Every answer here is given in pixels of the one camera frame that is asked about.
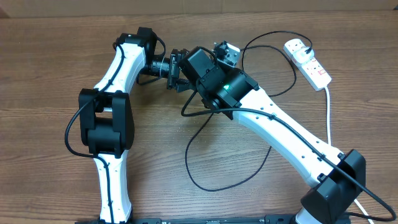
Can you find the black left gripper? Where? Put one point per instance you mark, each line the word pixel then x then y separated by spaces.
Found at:
pixel 180 84

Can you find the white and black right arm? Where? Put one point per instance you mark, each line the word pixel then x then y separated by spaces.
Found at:
pixel 335 178

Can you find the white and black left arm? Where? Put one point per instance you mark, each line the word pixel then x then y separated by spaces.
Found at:
pixel 106 120

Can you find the white charger plug adapter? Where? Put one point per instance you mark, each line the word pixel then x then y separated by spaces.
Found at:
pixel 302 56

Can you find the white power strip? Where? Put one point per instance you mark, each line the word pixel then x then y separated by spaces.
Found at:
pixel 313 71

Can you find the brown cardboard backdrop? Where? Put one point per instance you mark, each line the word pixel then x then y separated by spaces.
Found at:
pixel 78 8

